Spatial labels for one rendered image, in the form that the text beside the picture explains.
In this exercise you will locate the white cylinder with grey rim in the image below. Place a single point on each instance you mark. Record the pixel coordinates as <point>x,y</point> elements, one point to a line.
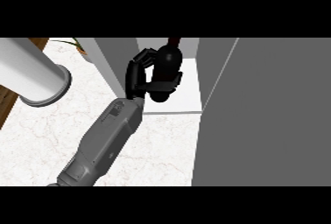
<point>26,70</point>

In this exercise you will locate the pale grey open cabinet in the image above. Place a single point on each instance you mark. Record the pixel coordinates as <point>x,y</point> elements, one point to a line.
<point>116,64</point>

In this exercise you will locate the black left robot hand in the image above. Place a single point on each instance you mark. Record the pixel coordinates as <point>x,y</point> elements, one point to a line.
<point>135,78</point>

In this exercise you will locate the dark grey cabinet door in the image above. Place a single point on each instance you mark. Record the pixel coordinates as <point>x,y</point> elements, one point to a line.
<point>267,116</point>

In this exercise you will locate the green potted plant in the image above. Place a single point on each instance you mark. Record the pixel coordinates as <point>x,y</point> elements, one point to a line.
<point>79,46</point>

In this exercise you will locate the dark wine bottle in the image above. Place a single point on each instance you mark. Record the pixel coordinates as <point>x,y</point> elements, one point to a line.
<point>168,59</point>

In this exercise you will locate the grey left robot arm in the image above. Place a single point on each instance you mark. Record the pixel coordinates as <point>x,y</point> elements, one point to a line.
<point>113,131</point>

